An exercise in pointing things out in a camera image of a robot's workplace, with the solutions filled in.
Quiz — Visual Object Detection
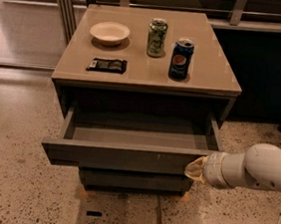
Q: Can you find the grey top drawer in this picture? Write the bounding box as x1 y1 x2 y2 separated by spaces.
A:
42 107 222 175

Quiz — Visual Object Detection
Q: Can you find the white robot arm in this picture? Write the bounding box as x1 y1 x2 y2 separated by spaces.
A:
184 143 281 193

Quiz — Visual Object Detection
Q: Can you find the grey drawer cabinet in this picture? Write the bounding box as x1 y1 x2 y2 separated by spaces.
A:
52 5 241 194

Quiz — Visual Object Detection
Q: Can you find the blue Pepsi can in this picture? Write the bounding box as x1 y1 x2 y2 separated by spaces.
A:
168 38 194 81

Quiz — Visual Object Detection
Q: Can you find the black snack packet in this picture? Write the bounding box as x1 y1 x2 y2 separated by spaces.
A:
86 58 128 74

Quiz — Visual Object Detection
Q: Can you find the green soda can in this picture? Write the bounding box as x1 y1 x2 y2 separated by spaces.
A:
146 18 168 58

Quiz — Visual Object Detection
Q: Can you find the white paper bowl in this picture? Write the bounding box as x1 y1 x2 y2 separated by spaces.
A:
90 21 130 46

